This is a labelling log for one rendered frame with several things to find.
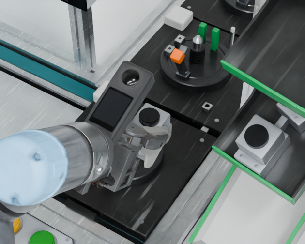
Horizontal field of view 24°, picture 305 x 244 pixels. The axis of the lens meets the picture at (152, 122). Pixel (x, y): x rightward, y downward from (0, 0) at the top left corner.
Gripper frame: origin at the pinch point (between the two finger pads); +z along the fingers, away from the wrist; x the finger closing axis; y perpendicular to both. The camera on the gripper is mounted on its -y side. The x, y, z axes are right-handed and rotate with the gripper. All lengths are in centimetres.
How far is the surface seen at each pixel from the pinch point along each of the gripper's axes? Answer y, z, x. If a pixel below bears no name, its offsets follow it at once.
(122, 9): -7, 57, -36
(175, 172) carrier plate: 10.4, 16.7, 1.9
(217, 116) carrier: 0.8, 28.1, 2.2
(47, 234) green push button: 24.5, 0.4, -9.3
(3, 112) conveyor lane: 16.7, 20.1, -35.6
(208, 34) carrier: -10.8, 42.7, -9.8
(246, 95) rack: -9.2, 2.1, 11.1
